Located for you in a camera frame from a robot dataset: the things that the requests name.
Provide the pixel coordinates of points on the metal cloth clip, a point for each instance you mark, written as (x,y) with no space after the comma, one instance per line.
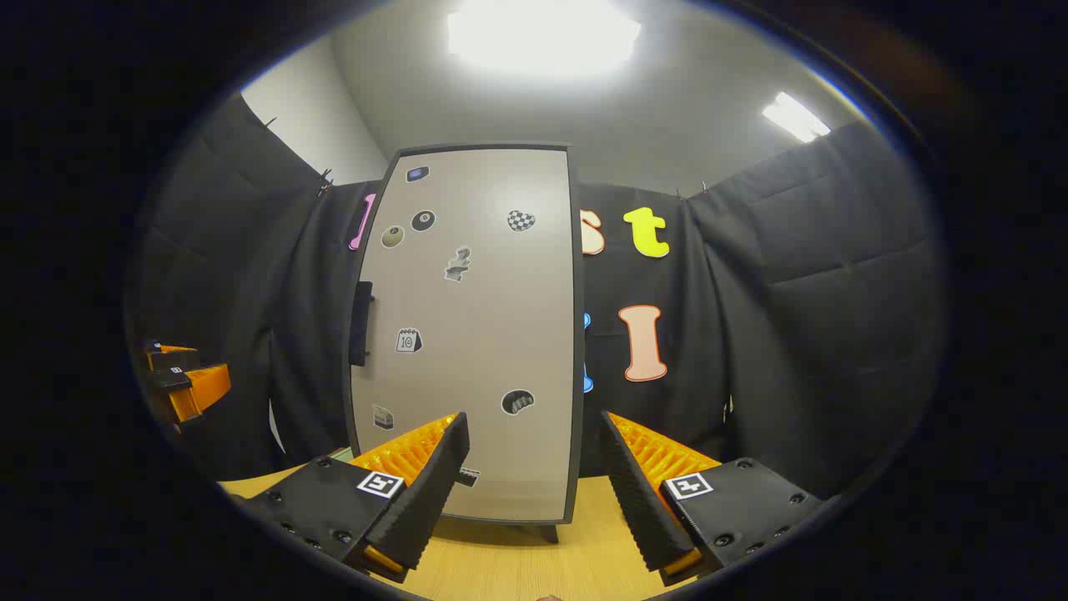
(324,180)

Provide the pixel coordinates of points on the large ceiling light panel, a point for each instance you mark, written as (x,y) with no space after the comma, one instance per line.
(542,37)

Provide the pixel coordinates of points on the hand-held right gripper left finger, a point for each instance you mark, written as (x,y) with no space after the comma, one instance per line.
(434,492)

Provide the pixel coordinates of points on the small ceiling light panel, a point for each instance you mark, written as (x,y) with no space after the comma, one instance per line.
(797,117)

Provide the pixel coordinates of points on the grey cabinet door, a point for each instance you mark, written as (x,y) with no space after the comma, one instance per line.
(484,334)

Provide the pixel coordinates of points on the black backdrop cloth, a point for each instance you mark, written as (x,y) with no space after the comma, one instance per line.
(793,292)

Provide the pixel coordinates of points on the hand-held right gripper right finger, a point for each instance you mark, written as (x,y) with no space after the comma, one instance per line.
(638,501)

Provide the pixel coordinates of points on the dark grey cabinet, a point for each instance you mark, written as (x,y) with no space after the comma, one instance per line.
(577,334)

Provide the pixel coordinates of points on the pale green coaster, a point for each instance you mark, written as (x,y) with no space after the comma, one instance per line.
(340,453)

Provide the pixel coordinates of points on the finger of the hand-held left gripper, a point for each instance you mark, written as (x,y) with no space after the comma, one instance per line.
(171,357)
(196,391)

